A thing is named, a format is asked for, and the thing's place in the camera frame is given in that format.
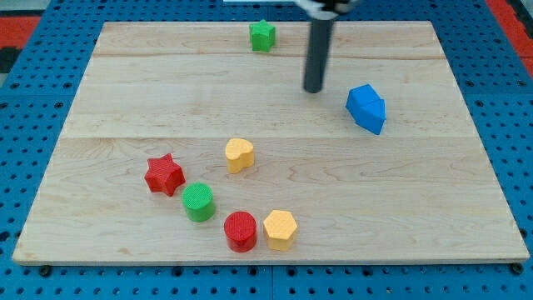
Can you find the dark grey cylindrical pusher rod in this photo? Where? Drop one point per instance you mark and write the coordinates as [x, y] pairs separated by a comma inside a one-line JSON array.
[[318, 47]]

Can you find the yellow heart block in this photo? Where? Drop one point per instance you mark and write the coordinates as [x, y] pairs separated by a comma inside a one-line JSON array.
[[239, 154]]

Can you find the blue cube block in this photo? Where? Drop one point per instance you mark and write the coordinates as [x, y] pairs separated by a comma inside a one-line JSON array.
[[364, 102]]

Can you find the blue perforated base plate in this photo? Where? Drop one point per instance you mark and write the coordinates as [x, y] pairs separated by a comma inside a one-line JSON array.
[[41, 80]]

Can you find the blue triangle block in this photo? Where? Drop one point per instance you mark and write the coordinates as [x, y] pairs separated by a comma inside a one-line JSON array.
[[371, 116]]

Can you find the yellow hexagon block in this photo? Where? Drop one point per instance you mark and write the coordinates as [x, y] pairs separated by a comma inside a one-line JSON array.
[[280, 229]]

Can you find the light wooden board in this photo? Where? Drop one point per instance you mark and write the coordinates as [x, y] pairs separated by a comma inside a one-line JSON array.
[[421, 192]]

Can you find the green star block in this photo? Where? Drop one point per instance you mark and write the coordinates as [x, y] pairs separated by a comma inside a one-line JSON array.
[[262, 36]]

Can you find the green cylinder block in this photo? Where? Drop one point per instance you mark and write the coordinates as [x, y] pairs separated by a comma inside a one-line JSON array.
[[197, 199]]

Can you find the red star block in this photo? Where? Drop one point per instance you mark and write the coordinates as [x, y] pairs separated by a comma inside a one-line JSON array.
[[164, 175]]

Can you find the red cylinder block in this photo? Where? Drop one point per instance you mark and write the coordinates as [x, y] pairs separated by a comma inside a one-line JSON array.
[[240, 229]]

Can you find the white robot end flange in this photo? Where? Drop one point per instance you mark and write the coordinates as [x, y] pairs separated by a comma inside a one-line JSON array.
[[326, 9]]

